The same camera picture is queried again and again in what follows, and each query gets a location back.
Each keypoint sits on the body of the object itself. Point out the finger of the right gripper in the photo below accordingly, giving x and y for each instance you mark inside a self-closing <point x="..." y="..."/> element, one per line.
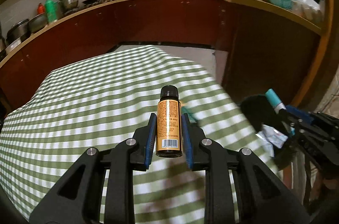
<point x="316" y="119"/>
<point x="291" y="120"/>

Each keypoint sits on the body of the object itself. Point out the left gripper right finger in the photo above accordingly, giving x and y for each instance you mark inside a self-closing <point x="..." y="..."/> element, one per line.
<point x="239" y="187"/>

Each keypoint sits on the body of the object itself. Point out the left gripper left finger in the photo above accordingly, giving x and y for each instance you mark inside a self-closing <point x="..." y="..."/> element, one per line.
<point x="99" y="182"/>

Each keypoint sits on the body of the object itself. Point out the teal white tube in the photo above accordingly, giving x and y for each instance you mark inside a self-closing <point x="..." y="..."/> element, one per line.
<point x="278" y="106"/>

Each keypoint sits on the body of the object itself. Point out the orange label bottle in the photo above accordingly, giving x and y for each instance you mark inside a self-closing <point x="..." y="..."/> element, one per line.
<point x="169" y="128"/>

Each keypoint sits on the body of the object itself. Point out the silver snack wrapper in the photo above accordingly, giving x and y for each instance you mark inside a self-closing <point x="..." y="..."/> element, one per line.
<point x="271" y="138"/>

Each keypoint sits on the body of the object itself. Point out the green label dark bottle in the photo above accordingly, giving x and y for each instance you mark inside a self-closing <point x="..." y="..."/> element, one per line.
<point x="190" y="115"/>

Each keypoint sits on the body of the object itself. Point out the black trash bin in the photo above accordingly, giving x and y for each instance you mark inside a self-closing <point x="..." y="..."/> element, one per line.
<point x="259" y="112"/>

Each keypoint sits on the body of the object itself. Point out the striped curtain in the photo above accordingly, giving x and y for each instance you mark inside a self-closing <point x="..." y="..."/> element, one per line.
<point x="329" y="103"/>

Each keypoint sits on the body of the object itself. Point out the dark red lower cabinets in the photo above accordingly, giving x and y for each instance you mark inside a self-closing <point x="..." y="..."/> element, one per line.
<point x="267" y="46"/>

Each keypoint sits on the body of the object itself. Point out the green checkered tablecloth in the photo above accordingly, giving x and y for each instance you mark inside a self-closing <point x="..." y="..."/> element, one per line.
<point x="100" y="102"/>

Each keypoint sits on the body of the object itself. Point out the red thermos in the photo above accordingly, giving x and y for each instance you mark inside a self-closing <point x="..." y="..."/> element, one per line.
<point x="40" y="9"/>

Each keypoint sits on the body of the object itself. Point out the green thermos bottle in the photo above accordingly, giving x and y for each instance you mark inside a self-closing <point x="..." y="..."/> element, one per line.
<point x="50" y="11"/>

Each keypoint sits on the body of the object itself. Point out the steel stock pot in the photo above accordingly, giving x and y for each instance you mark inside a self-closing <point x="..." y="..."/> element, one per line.
<point x="69" y="4"/>

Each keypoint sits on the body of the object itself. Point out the black wok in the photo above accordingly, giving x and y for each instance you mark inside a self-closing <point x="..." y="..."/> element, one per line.
<point x="89" y="2"/>

